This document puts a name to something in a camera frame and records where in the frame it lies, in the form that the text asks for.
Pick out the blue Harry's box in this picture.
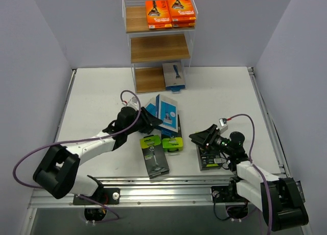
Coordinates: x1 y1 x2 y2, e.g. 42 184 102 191
145 97 158 118
156 94 178 133

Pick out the grey blue razor box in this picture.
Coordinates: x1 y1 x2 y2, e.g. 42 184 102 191
162 62 186 92

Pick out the large orange Fusion5 razor box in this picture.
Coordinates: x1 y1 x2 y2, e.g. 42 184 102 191
145 0 172 30

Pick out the narrow orange Fusion5 razor box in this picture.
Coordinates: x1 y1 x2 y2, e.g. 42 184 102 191
167 0 196 22

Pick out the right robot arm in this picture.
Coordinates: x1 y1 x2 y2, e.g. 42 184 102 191
189 124 309 231

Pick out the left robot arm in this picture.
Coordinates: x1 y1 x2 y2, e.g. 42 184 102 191
33 106 162 204

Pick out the orange razor box on shelf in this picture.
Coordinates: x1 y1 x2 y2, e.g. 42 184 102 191
172 20 196 28

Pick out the black box with face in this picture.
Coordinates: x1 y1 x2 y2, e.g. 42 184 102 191
196 146 223 171

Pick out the black green razor box middle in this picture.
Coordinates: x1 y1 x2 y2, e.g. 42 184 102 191
161 116 184 153

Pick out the black green razor box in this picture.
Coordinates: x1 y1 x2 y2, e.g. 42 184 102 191
139 135 170 179
161 116 184 153

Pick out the black green razor box front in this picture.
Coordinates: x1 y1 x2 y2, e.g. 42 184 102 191
139 135 170 179

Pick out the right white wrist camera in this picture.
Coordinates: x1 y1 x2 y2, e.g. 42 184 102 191
219 118 228 134

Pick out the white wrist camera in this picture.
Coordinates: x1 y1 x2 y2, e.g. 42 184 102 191
123 97 139 111
219 118 228 134

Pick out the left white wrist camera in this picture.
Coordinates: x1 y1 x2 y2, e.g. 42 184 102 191
123 97 139 111

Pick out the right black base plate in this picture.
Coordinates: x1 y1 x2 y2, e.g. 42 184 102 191
211 185 242 203

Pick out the white wire wooden shelf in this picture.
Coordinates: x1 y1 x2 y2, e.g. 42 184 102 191
122 0 196 93

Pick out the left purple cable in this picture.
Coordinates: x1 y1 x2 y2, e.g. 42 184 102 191
12 90 141 223

